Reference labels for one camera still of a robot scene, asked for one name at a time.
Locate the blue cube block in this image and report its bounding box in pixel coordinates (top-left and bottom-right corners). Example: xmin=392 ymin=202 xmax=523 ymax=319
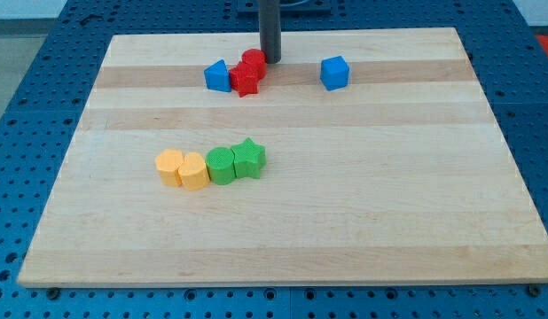
xmin=320 ymin=56 xmax=350 ymax=91

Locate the red star block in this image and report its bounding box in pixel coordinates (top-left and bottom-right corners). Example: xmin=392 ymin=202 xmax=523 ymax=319
xmin=229 ymin=61 xmax=259 ymax=97

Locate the light wooden board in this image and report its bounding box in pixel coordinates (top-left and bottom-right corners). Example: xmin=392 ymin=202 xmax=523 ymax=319
xmin=18 ymin=27 xmax=548 ymax=288

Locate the green cylinder block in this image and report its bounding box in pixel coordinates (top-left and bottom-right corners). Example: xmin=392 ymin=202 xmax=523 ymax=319
xmin=206 ymin=147 xmax=236 ymax=185

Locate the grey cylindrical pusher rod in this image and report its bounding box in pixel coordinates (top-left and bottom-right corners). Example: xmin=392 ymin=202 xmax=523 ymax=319
xmin=258 ymin=0 xmax=281 ymax=64

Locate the red cylinder block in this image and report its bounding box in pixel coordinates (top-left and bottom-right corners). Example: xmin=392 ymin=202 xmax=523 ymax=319
xmin=242 ymin=49 xmax=267 ymax=80

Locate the yellow heart block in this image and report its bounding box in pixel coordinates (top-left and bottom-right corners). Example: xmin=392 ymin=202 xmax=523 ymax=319
xmin=178 ymin=152 xmax=210 ymax=191

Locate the yellow pentagon block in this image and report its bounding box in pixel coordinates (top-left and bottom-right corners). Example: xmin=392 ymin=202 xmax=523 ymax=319
xmin=154 ymin=149 xmax=184 ymax=187

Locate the green star block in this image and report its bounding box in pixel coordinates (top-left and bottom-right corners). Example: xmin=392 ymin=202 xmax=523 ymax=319
xmin=231 ymin=137 xmax=266 ymax=179

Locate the blue triangular prism block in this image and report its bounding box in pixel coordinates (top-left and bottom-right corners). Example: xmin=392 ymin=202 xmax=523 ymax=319
xmin=204 ymin=59 xmax=231 ymax=92

